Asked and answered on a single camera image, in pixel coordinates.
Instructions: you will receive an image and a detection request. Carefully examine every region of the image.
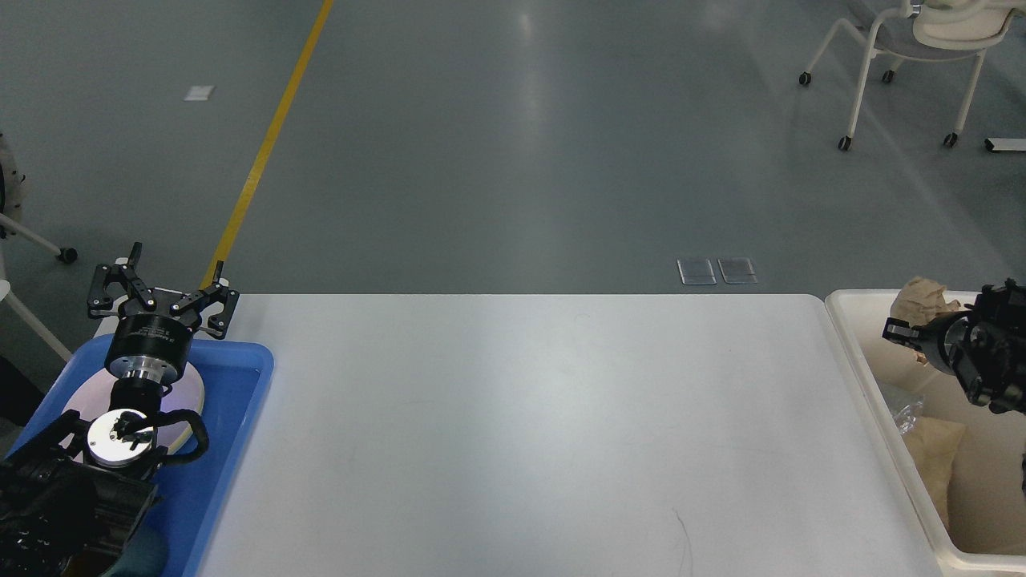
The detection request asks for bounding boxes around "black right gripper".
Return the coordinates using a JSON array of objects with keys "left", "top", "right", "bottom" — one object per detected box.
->
[{"left": 883, "top": 312, "right": 982, "bottom": 377}]

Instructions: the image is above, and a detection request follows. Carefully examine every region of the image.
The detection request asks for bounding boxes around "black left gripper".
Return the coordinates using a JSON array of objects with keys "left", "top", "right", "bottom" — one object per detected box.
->
[{"left": 87, "top": 242, "right": 240, "bottom": 381}]

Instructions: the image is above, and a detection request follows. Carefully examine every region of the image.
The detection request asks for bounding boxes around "brown paper ball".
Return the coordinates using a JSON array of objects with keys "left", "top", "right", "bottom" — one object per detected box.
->
[{"left": 890, "top": 276, "right": 968, "bottom": 366}]

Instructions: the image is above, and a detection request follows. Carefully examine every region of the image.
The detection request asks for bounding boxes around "brown paper bag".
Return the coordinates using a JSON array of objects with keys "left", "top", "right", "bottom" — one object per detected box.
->
[{"left": 903, "top": 416, "right": 966, "bottom": 529}]

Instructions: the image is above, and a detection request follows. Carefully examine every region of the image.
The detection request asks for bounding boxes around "pink plate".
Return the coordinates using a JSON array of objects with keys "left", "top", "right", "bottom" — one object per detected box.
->
[{"left": 60, "top": 364, "right": 205, "bottom": 421}]

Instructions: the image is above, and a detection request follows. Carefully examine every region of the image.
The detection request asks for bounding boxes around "silver foil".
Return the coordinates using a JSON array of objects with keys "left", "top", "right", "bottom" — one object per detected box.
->
[{"left": 887, "top": 398, "right": 926, "bottom": 436}]

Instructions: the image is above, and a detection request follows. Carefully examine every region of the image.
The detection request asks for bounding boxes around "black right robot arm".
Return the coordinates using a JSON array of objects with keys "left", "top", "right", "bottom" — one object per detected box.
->
[{"left": 882, "top": 278, "right": 1025, "bottom": 415}]

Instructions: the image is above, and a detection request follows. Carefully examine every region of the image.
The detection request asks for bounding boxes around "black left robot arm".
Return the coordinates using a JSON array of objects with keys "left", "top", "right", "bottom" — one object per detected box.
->
[{"left": 2, "top": 244, "right": 240, "bottom": 576}]

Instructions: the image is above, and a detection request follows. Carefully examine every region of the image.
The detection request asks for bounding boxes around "chair leg with caster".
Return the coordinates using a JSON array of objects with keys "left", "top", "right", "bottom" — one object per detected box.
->
[{"left": 1, "top": 214, "right": 79, "bottom": 265}]

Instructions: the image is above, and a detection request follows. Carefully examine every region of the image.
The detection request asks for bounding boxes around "right clear floor plate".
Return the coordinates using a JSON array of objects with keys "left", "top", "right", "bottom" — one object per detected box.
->
[{"left": 717, "top": 258, "right": 758, "bottom": 284}]

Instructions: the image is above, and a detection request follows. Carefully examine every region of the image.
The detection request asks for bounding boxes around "clear floor plate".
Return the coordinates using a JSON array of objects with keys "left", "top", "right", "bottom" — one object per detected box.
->
[
  {"left": 717, "top": 258, "right": 758, "bottom": 284},
  {"left": 677, "top": 258, "right": 717, "bottom": 286}
]

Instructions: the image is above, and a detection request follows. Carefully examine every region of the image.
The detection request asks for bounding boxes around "beige plastic bin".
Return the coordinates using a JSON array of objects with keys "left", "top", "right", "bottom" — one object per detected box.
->
[{"left": 825, "top": 289, "right": 1025, "bottom": 576}]

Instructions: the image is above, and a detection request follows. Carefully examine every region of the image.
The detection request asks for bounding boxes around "blue plastic tray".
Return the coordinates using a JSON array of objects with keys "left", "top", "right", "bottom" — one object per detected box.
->
[{"left": 7, "top": 336, "right": 273, "bottom": 576}]

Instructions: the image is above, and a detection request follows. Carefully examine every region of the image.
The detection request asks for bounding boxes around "left clear floor plate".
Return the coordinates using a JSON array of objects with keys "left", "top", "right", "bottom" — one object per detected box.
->
[{"left": 677, "top": 258, "right": 717, "bottom": 286}]

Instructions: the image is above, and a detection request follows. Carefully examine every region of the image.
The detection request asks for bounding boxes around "dark teal mug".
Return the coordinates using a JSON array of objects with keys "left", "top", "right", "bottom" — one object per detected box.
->
[{"left": 100, "top": 526, "right": 169, "bottom": 576}]

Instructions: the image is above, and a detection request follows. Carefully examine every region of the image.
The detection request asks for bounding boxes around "white rolling chair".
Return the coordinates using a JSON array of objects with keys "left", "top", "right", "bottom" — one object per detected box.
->
[{"left": 798, "top": 1, "right": 1024, "bottom": 152}]

